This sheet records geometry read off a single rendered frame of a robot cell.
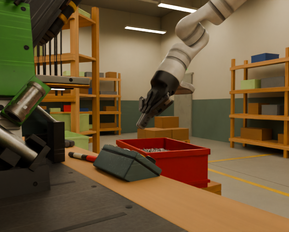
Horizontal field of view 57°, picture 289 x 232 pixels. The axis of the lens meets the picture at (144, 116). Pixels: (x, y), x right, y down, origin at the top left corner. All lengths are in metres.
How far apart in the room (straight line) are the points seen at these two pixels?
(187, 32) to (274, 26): 6.44
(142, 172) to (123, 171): 0.04
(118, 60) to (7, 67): 9.78
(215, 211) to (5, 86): 0.44
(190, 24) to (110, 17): 9.84
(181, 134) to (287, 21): 3.54
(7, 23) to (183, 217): 0.50
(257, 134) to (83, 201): 6.24
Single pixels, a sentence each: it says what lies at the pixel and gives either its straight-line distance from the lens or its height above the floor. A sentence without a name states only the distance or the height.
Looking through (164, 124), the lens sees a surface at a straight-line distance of 7.17.
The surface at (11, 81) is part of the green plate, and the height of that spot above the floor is 1.10.
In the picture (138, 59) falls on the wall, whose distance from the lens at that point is 10.69.
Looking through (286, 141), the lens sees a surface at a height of 0.33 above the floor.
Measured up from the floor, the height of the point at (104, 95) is 1.41.
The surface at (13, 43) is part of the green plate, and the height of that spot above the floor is 1.18.
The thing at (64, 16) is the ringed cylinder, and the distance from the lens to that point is 0.90.
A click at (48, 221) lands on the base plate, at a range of 0.40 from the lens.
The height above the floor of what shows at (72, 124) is 0.84.
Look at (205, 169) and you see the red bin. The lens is 0.86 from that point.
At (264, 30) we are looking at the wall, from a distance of 7.37.
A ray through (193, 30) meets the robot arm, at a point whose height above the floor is 1.26.
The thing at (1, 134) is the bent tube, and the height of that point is 1.00.
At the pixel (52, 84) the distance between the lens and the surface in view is 0.74.
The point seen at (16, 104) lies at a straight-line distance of 0.54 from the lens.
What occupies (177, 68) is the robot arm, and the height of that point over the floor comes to 1.15.
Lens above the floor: 1.05
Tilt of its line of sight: 2 degrees down
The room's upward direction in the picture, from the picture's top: straight up
